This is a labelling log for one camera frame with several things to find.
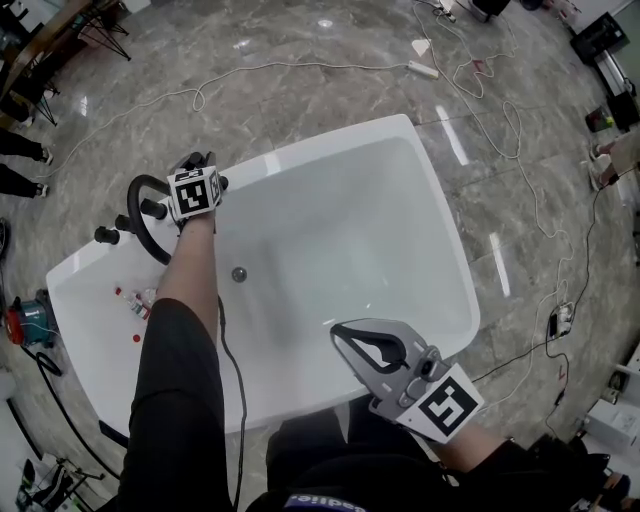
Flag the person's black clothing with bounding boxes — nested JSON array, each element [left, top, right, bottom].
[[118, 298, 614, 512]]

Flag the white cardboard box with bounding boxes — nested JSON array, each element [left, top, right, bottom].
[[587, 399, 640, 451]]

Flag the black floor cable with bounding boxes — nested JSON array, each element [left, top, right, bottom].
[[472, 167, 640, 439]]

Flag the small bottles in tub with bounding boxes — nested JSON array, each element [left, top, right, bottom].
[[122, 293, 151, 320]]

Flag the person's right forearm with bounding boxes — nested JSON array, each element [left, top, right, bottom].
[[429, 419, 511, 474]]

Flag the black speaker cabinet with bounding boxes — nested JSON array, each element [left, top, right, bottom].
[[569, 13, 630, 66]]

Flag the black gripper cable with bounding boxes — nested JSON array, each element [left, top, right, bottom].
[[217, 294, 249, 512]]

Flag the white charger power strip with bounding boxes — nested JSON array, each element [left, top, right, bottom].
[[547, 302, 574, 339]]

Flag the white bathtub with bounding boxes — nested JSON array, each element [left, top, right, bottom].
[[45, 113, 482, 437]]

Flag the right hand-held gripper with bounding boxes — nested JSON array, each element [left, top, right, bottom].
[[330, 318, 486, 445]]

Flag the red teal vacuum cleaner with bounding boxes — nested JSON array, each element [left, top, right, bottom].
[[4, 288, 60, 350]]

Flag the black smartphone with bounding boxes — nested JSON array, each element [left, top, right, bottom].
[[97, 419, 130, 445]]

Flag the black vacuum hose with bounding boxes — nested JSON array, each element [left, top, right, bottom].
[[22, 347, 124, 481]]

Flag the person's left forearm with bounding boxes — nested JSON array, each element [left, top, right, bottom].
[[152, 214, 220, 324]]

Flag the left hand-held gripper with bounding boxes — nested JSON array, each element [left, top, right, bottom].
[[166, 151, 224, 236]]

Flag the dark wooden table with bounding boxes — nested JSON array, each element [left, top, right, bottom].
[[0, 0, 132, 127]]

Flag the green red canister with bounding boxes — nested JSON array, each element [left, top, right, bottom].
[[585, 103, 615, 134]]

